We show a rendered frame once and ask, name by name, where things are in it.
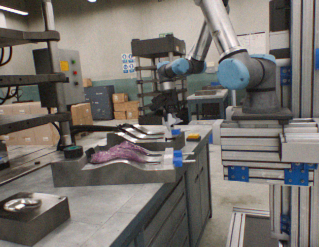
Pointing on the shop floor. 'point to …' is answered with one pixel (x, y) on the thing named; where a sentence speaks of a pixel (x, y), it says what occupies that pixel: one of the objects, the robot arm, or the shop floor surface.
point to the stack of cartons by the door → (125, 107)
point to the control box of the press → (70, 96)
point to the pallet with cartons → (81, 117)
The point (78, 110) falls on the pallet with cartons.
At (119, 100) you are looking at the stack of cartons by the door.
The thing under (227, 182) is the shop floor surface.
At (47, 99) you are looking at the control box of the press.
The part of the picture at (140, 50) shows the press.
